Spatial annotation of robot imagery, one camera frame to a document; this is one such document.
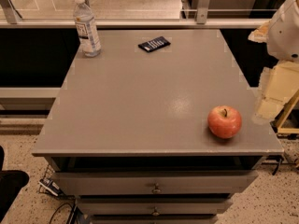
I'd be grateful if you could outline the small device on floor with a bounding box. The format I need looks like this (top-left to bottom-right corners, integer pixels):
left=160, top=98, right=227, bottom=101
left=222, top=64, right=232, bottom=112
left=39, top=177, right=61, bottom=196

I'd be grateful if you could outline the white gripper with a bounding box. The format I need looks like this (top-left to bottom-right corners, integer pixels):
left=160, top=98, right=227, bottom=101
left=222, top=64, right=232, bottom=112
left=248, top=0, right=299, bottom=124

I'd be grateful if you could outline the black floor cable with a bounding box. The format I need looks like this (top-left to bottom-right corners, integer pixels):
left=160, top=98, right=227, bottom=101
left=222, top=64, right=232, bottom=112
left=48, top=202, right=78, bottom=224

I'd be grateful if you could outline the blue rxbar blueberry bar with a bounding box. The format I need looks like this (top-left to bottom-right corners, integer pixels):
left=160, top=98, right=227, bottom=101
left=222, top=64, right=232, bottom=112
left=138, top=36, right=171, bottom=53

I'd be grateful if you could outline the top grey drawer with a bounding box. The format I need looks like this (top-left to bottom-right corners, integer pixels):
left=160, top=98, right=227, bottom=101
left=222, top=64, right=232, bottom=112
left=52, top=171, right=258, bottom=196

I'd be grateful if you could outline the clear plastic water bottle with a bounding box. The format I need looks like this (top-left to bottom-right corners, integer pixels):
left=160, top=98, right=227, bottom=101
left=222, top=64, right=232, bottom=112
left=73, top=0, right=101, bottom=57

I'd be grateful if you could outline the red apple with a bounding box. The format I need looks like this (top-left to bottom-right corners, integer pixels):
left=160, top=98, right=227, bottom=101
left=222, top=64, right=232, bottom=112
left=207, top=105, right=242, bottom=139

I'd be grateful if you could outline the middle grey drawer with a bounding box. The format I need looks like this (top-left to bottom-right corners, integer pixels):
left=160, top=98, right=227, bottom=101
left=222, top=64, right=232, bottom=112
left=78, top=198, right=232, bottom=216

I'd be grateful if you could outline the grey drawer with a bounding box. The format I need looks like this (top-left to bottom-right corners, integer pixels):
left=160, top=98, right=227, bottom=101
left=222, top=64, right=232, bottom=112
left=78, top=198, right=232, bottom=216
left=52, top=171, right=258, bottom=196

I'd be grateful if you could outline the metal railing frame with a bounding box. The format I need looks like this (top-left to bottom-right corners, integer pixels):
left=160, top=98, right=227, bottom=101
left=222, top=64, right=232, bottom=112
left=0, top=0, right=284, bottom=29

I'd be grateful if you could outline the grey drawer cabinet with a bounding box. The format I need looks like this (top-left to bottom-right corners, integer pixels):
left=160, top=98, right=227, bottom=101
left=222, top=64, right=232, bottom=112
left=34, top=30, right=283, bottom=224

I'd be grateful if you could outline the black chair seat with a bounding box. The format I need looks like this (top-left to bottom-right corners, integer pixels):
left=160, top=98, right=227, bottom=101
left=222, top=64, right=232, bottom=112
left=0, top=147, right=29, bottom=221

